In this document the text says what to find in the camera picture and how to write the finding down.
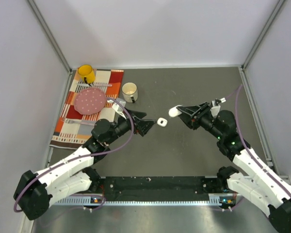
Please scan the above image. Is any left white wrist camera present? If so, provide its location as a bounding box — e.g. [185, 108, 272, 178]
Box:
[107, 98, 126, 118]

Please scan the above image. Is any pink dotted plate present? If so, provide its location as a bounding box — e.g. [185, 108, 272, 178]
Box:
[74, 87, 107, 116]

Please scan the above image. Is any cream mug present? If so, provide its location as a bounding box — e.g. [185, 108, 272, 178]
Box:
[122, 83, 138, 103]

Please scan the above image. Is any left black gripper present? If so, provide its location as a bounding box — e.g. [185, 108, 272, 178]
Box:
[105, 108, 157, 145]

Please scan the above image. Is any pink handled fork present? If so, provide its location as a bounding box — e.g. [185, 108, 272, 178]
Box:
[61, 118, 95, 126]

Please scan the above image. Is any yellow mug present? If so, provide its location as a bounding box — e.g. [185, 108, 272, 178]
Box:
[78, 65, 96, 84]

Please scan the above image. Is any grey cable duct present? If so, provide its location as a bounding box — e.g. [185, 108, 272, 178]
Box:
[53, 194, 236, 206]

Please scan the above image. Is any patchwork placemat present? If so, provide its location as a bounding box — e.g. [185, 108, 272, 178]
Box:
[49, 68, 125, 152]

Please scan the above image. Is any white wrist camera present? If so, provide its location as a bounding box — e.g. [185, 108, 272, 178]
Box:
[210, 98, 226, 118]
[107, 98, 126, 118]

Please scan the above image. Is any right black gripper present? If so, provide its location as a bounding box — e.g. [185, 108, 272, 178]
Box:
[177, 102, 224, 140]

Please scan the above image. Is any white oval case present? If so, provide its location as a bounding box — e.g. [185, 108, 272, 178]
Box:
[168, 105, 182, 117]

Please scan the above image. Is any white earbud charging case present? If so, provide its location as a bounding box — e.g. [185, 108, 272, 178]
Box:
[157, 117, 168, 127]

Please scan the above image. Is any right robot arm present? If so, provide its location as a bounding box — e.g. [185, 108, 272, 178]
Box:
[169, 102, 291, 233]

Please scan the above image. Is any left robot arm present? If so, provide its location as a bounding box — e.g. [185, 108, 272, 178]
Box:
[13, 109, 156, 220]

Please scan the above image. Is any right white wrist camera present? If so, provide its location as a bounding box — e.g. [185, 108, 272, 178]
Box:
[210, 98, 226, 118]

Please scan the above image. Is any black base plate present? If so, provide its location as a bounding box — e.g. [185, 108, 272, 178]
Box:
[95, 176, 228, 202]

